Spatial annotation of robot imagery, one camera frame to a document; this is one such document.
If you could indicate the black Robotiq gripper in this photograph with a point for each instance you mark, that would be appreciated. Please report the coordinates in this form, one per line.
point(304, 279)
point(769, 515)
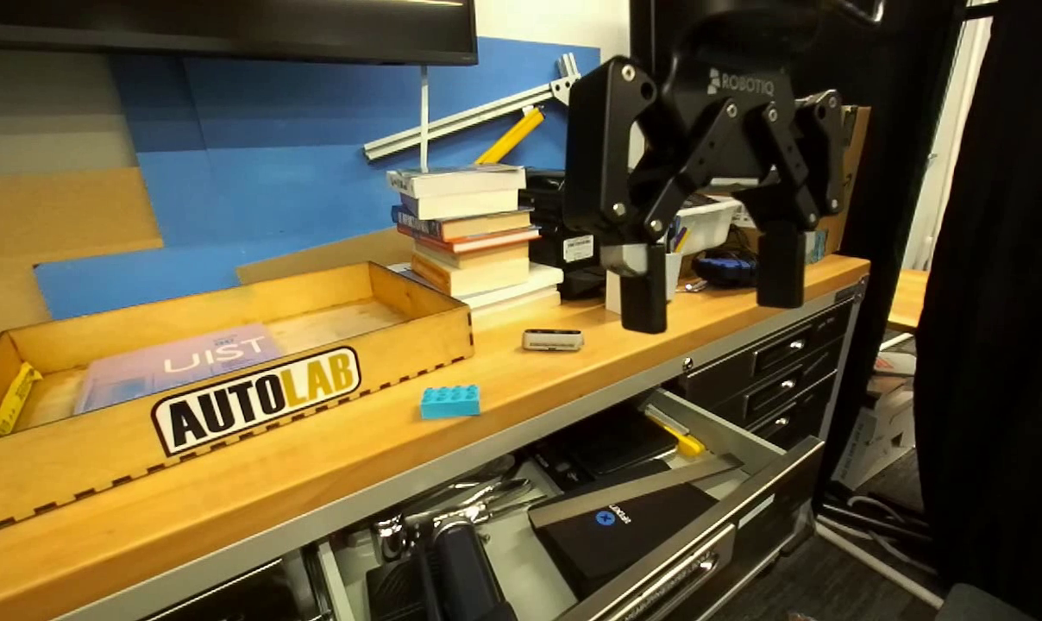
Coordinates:
point(732, 79)

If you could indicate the blue toy block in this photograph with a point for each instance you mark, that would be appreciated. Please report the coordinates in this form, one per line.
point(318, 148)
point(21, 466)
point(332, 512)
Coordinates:
point(450, 400)

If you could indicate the black drawer cabinet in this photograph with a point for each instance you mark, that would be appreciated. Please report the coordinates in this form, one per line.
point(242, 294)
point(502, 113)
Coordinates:
point(790, 368)

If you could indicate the grey metal open drawer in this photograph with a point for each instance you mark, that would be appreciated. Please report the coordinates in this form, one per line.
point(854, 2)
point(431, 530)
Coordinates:
point(705, 484)

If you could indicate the white plastic bin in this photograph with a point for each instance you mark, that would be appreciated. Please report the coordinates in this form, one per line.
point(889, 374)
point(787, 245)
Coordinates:
point(705, 225)

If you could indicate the small white box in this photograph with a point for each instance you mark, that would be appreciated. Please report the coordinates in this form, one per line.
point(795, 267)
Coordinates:
point(672, 270)

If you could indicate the blue black round object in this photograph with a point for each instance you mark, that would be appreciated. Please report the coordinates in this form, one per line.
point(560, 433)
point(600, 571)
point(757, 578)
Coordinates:
point(724, 270)

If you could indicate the black device with label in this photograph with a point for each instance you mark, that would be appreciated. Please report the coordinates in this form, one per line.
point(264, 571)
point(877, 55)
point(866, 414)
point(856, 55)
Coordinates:
point(576, 245)

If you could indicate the small silver metal box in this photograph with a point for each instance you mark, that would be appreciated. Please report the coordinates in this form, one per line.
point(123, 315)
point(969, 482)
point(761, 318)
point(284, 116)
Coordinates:
point(553, 338)

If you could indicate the yellow bar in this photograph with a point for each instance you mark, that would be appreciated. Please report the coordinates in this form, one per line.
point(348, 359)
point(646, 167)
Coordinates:
point(509, 134)

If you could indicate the white wide book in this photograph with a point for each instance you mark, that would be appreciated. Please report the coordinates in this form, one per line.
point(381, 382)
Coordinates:
point(515, 299)

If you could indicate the dark red book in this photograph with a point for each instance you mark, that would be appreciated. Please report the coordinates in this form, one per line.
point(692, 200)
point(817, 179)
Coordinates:
point(472, 241)

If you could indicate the tan thick book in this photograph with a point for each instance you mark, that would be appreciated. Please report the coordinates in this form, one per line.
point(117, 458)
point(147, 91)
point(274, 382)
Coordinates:
point(472, 270)

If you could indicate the blue cover book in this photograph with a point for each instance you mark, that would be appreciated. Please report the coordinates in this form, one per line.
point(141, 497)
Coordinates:
point(462, 221)

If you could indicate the white thick book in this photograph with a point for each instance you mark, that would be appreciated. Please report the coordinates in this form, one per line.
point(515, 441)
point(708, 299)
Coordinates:
point(456, 191)

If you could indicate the black curtain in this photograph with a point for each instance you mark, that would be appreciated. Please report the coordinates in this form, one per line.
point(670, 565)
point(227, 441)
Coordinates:
point(990, 299)

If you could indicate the black book blue logo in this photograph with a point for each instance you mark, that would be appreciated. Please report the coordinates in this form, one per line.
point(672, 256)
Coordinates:
point(628, 530)

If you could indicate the blue foam board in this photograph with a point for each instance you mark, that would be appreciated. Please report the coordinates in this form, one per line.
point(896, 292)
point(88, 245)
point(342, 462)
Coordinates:
point(268, 159)

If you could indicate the black cylinder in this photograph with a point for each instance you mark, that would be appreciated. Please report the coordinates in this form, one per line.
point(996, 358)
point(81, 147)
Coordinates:
point(462, 574)

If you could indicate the black monitor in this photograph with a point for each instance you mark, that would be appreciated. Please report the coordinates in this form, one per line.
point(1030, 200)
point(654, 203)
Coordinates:
point(220, 25)

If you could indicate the wooden AUTOLAB tray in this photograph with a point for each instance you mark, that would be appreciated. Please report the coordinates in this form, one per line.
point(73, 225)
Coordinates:
point(220, 427)

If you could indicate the purple UIST booklet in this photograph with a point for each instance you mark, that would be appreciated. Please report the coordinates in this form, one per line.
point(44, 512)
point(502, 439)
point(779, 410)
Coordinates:
point(181, 362)

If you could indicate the yellow flat item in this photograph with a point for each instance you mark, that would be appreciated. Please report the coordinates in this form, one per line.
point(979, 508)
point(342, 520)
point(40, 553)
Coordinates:
point(12, 400)

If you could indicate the aluminium extrusion rail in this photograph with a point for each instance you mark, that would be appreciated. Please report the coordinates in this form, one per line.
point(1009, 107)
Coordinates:
point(462, 119)

